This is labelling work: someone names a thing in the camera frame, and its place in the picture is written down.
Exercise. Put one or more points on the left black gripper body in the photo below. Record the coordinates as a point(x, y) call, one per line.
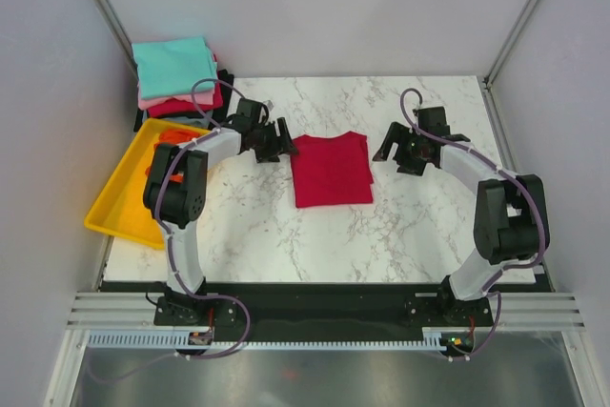
point(273, 141)

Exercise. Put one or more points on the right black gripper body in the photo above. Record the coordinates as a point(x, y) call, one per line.
point(400, 146)

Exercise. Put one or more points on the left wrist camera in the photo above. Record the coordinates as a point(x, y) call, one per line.
point(269, 105)

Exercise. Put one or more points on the left aluminium frame post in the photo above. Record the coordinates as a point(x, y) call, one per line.
point(118, 32)

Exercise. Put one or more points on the folded grey-blue t-shirt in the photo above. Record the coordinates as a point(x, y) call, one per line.
point(195, 119)

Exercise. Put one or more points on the folded pink t-shirt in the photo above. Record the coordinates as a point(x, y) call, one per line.
point(205, 99)

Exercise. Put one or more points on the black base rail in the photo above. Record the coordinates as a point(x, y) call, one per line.
point(341, 309)

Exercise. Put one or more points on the aluminium frame post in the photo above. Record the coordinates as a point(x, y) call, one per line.
point(525, 16)
point(118, 32)

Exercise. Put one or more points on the folded red t-shirt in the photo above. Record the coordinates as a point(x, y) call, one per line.
point(175, 106)

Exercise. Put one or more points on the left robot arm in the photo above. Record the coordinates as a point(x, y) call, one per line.
point(175, 194)

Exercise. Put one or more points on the right aluminium frame post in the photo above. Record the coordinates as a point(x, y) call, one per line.
point(525, 16)

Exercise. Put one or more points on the aluminium front rail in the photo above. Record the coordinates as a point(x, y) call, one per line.
point(520, 312)

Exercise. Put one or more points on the folded black t-shirt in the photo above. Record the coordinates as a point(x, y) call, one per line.
point(218, 115)

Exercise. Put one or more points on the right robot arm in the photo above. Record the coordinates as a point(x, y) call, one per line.
point(510, 223)

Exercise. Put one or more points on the yellow plastic tray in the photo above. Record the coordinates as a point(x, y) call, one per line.
point(119, 210)

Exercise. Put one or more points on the crimson red t-shirt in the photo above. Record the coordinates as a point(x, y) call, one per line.
point(330, 171)

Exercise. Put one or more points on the white slotted cable duct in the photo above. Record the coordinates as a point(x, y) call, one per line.
point(182, 340)

